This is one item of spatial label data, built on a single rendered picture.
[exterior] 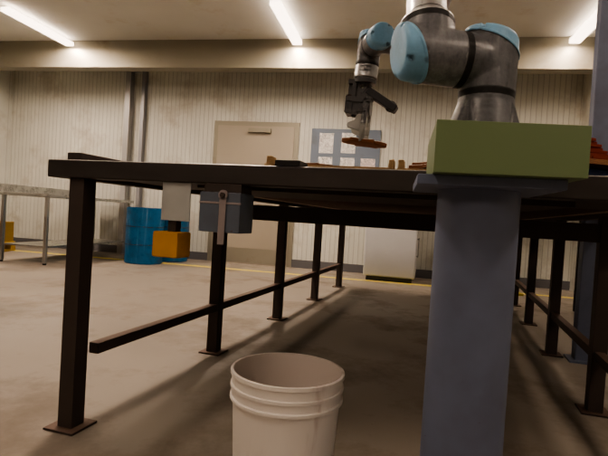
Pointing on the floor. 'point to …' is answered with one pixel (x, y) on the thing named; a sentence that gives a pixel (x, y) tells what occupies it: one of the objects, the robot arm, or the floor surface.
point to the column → (471, 309)
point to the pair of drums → (144, 238)
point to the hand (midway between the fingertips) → (364, 142)
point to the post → (598, 112)
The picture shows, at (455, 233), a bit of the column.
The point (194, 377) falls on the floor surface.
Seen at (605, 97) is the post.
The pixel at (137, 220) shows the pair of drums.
